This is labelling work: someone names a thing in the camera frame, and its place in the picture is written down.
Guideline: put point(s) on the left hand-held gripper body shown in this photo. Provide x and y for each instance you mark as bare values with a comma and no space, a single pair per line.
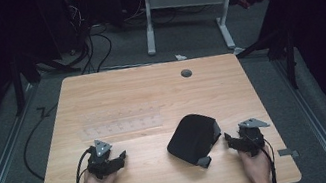
99,160

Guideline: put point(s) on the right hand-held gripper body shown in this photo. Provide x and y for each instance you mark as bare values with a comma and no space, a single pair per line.
251,138

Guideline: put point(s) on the person's right hand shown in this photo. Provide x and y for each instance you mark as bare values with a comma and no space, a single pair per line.
256,169

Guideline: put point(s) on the clear plastic ruler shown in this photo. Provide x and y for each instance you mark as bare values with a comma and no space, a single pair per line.
121,127

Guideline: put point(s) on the grey tape strip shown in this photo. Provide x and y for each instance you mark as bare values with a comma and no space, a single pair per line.
287,152

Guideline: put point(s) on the black metal stand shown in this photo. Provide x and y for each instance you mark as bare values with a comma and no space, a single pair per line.
18,86
289,59

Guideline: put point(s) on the white paper scrap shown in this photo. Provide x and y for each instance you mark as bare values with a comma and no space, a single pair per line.
180,57

